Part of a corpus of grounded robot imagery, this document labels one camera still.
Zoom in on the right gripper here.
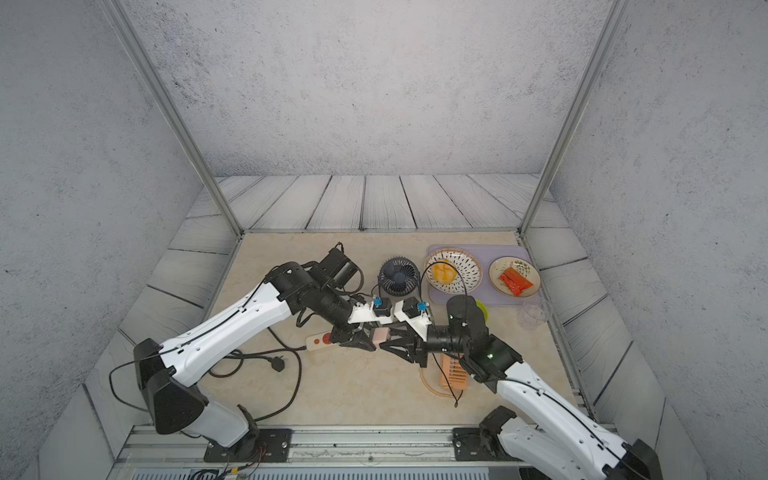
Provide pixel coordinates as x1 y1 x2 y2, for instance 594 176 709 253
381 319 472 370

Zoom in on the pink USB power adapter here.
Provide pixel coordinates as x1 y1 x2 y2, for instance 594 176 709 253
371 327 390 347

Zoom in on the white red power strip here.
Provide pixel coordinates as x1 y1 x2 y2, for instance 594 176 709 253
306 331 333 351

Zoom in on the black orange fan cable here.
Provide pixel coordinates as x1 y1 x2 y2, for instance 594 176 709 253
430 350 466 409

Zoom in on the dark grey desk fan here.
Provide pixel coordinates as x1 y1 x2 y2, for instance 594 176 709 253
377 257 420 297

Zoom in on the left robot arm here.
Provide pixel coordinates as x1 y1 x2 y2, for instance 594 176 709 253
133 245 371 448

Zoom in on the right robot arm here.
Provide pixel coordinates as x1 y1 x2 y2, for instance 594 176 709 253
372 295 663 479

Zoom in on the orange desk fan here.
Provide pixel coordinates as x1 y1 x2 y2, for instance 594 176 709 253
419 354 470 398

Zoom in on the knotted bread roll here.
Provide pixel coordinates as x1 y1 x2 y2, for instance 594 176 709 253
430 260 458 285

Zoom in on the lime green bowl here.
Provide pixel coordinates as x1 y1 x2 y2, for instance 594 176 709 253
476 300 489 324

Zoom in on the lilac plastic tray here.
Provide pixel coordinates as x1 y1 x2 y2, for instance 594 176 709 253
427 244 532 306

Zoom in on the beige plate with leaf pattern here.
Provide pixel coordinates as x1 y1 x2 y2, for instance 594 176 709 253
488 256 541 298

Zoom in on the clear plastic cup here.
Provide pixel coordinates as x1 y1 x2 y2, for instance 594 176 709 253
519 297 552 331

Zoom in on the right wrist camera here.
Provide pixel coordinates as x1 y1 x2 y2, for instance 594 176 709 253
393 297 432 341

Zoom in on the black power strip cable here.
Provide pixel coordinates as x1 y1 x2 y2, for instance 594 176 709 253
206 326 308 424

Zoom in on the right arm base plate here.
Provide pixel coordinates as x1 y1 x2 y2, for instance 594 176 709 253
452 427 512 462

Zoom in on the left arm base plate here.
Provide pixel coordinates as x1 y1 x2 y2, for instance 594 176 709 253
203 428 293 464

